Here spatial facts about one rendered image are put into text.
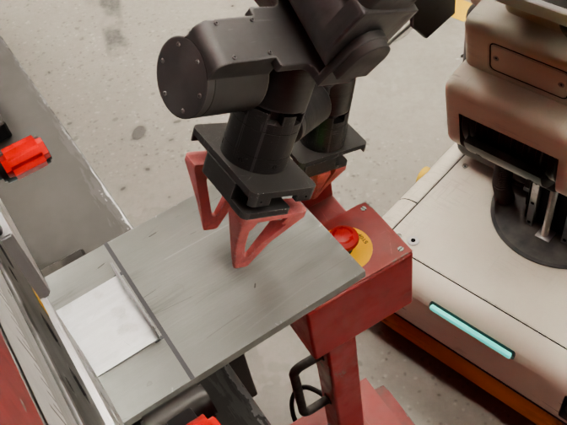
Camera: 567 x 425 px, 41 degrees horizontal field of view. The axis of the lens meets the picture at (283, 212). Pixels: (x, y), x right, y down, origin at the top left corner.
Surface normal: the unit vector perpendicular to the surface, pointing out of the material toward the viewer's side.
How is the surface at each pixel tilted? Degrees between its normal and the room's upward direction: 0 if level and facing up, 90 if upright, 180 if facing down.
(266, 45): 37
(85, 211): 0
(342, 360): 90
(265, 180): 29
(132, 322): 0
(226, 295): 0
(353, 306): 90
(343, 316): 90
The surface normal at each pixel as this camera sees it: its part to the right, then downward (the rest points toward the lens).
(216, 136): 0.29, -0.79
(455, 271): -0.12, -0.63
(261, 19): 0.54, -0.46
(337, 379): 0.50, 0.62
